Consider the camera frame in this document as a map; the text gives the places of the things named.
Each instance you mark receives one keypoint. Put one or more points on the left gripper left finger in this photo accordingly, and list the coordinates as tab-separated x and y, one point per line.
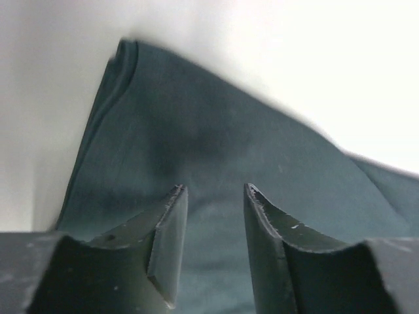
143	256

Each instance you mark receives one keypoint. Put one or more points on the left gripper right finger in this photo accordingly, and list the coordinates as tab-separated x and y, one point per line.
294	268

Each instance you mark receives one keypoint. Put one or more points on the black t shirt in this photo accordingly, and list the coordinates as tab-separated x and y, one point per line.
159	120

